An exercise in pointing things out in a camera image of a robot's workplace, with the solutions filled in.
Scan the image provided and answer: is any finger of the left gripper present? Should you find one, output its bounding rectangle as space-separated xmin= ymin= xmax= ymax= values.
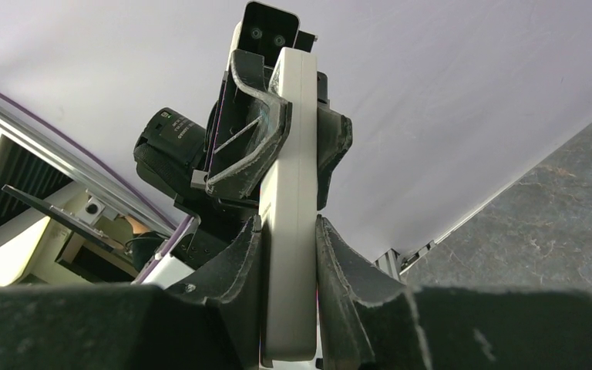
xmin=205 ymin=49 xmax=291 ymax=200
xmin=317 ymin=103 xmax=353 ymax=210

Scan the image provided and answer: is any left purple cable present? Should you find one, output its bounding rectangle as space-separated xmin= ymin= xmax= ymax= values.
xmin=0 ymin=79 xmax=203 ymax=284

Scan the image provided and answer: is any white remote control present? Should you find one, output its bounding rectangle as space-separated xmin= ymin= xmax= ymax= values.
xmin=260 ymin=48 xmax=318 ymax=368

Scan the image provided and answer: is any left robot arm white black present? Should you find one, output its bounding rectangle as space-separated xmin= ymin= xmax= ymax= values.
xmin=133 ymin=48 xmax=352 ymax=269

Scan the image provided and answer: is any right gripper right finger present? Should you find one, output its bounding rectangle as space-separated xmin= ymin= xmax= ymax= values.
xmin=315 ymin=217 xmax=592 ymax=369

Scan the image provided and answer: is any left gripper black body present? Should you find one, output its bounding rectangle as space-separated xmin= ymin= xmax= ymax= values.
xmin=190 ymin=71 xmax=331 ymax=216

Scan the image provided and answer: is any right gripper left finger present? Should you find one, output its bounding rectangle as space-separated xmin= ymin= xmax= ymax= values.
xmin=0 ymin=216 xmax=262 ymax=369

